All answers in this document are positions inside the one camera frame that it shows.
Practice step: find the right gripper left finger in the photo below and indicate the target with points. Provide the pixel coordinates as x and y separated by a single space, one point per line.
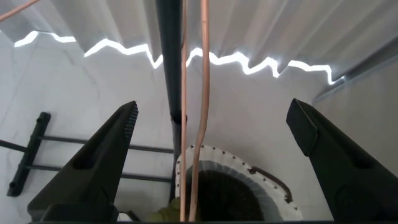
93 174

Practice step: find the white curtain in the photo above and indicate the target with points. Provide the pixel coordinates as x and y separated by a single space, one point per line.
280 28

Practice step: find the white laundry basket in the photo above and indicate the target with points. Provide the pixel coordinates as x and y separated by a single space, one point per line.
224 157

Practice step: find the green garment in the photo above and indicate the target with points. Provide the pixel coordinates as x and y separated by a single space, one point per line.
168 213

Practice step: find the black clothes rack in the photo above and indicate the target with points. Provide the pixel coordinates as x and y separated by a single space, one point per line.
169 62

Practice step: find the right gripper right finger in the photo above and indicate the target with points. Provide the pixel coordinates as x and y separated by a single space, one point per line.
348 174

